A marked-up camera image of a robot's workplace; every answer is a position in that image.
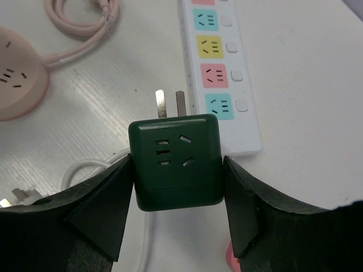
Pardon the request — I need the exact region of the pink coiled hub cable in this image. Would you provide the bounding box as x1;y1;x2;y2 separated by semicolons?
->
39;0;120;69

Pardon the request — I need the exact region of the white multicolour power strip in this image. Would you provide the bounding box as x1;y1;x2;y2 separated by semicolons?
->
178;0;262;156

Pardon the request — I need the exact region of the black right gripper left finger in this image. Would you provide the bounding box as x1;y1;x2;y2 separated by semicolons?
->
1;156;133;271

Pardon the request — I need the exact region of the pink plug adapter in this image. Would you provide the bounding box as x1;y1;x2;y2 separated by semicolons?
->
226;242;241;272

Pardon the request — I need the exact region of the dark green cube plug adapter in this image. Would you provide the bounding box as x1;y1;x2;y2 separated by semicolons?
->
128;90;224;212

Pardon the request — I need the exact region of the white power strip cable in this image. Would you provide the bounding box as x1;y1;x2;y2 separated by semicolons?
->
0;147;158;272

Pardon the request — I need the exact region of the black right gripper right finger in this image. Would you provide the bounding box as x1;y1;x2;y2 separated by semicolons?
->
223;157;362;271

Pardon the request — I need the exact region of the pink round socket hub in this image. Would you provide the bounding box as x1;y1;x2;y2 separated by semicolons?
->
0;27;49;121

